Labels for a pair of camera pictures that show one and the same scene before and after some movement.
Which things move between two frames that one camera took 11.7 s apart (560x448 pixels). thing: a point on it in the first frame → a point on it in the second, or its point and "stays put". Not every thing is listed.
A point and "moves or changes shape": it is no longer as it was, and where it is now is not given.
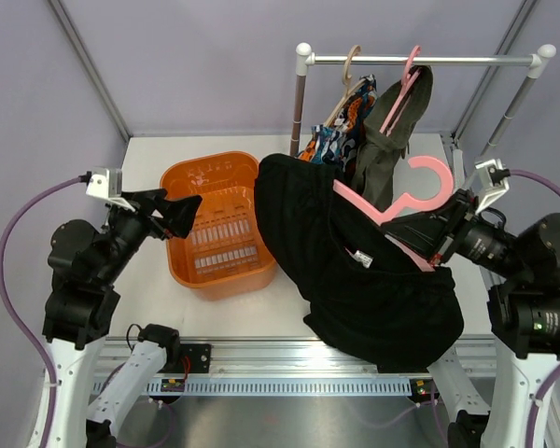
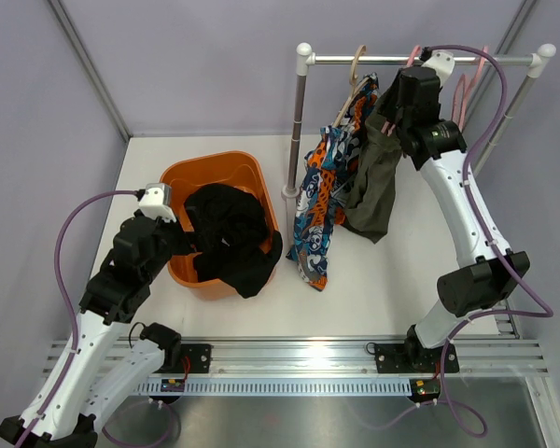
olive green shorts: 378,154 stays put
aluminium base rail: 283,357 stays put
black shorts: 370,300 → 231,236
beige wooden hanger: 349,84 moves or changes shape
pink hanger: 403,205 → 463,91
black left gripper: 144,203 → 189,241
